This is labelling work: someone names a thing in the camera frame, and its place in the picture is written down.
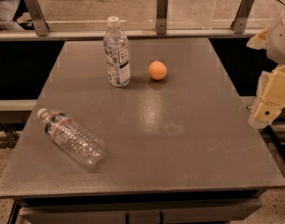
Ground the grey table cabinet base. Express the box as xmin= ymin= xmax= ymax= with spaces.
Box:
xmin=7 ymin=189 xmax=262 ymax=224

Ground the seated person in background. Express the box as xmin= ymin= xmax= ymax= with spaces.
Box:
xmin=0 ymin=0 xmax=29 ymax=33

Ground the grey metal rail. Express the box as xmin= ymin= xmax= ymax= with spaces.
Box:
xmin=0 ymin=28 xmax=261 ymax=41

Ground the right metal barrier bracket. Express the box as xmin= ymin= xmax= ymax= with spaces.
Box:
xmin=231 ymin=0 xmax=255 ymax=34

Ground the clear plastic water bottle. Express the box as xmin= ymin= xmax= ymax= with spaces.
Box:
xmin=37 ymin=108 xmax=105 ymax=166

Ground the middle metal barrier bracket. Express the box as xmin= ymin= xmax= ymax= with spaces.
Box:
xmin=156 ymin=0 xmax=168 ymax=35

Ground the upright labelled water bottle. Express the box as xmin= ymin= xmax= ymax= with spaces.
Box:
xmin=103 ymin=16 xmax=131 ymax=88

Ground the left metal barrier bracket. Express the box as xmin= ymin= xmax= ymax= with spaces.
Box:
xmin=24 ymin=0 xmax=50 ymax=36

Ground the orange ball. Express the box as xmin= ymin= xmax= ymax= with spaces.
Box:
xmin=149 ymin=61 xmax=167 ymax=80

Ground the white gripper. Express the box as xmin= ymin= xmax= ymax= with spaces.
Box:
xmin=247 ymin=7 xmax=285 ymax=129

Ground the metal barrier bracket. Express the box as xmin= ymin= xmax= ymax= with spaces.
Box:
xmin=156 ymin=0 xmax=168 ymax=35
xmin=24 ymin=0 xmax=50 ymax=36
xmin=231 ymin=0 xmax=255 ymax=34

